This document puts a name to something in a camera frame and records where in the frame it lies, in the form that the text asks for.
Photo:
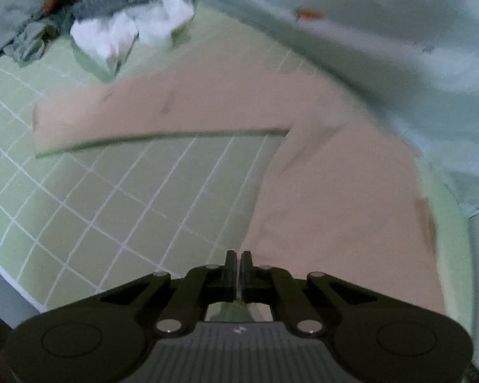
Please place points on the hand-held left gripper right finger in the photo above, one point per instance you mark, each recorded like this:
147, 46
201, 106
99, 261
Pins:
246, 265

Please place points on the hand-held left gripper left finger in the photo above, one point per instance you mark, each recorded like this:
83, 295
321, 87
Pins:
230, 265

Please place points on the beige long-sleeve garment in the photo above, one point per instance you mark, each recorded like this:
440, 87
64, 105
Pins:
335, 191

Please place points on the green grid mat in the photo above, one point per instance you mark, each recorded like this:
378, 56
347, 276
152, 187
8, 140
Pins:
103, 191

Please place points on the white garment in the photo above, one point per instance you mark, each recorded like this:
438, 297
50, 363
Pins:
103, 36

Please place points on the light blue printed bedsheet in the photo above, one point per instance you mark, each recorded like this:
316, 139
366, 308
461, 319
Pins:
383, 28

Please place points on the grey-green garment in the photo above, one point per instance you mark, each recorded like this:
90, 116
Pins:
28, 36

